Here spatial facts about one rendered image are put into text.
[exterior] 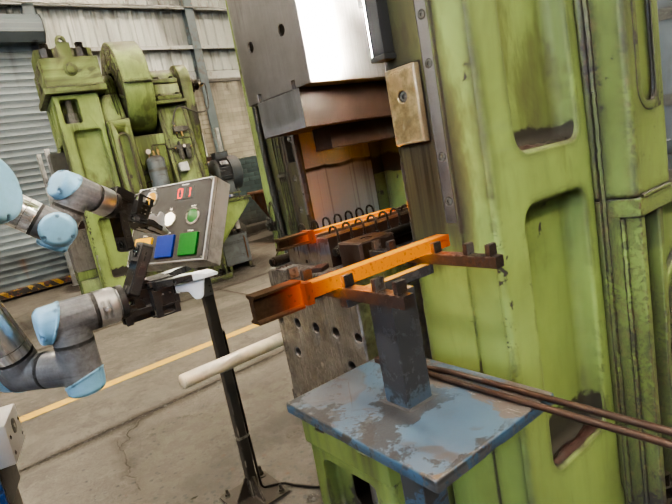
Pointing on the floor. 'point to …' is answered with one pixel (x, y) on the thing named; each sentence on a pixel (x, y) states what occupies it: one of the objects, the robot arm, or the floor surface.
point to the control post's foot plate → (256, 491)
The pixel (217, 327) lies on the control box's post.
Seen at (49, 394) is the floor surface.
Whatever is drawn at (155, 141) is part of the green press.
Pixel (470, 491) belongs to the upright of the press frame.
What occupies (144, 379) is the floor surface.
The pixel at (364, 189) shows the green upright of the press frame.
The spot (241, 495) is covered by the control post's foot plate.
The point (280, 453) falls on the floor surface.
